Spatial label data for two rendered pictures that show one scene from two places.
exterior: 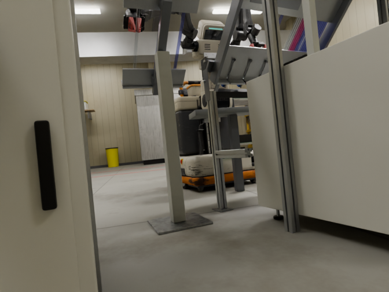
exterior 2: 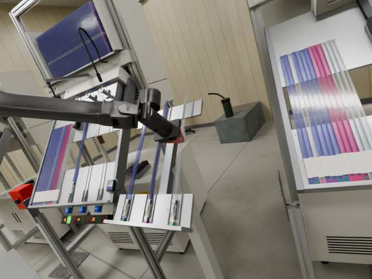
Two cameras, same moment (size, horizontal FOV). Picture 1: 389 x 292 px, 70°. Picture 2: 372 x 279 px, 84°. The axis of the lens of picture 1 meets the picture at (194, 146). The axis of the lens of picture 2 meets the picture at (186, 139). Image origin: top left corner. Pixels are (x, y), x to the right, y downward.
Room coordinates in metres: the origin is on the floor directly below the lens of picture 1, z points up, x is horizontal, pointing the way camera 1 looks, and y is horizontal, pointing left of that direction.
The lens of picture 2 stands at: (1.72, 0.81, 1.13)
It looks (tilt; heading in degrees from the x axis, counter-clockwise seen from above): 16 degrees down; 233
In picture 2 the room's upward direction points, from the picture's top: 19 degrees counter-clockwise
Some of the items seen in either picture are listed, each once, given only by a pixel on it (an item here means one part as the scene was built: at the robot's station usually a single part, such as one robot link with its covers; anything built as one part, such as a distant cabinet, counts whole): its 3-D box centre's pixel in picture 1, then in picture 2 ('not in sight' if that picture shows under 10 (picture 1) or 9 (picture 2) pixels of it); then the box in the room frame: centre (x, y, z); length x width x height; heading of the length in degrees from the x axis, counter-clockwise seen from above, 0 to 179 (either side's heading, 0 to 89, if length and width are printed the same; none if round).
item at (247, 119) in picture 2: not in sight; (233, 110); (-0.94, -1.23, 0.39); 0.78 x 0.62 x 0.78; 12
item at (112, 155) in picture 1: (112, 157); not in sight; (8.67, 2.59, 0.30); 0.39 x 0.38 x 0.60; 102
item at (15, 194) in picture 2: not in sight; (46, 228); (1.84, -1.16, 0.39); 0.24 x 0.24 x 0.78; 26
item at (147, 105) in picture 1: (164, 127); not in sight; (8.57, 0.86, 1.07); 1.66 x 1.27 x 2.14; 102
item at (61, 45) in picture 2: not in sight; (78, 45); (1.19, -0.61, 1.52); 0.51 x 0.13 x 0.27; 116
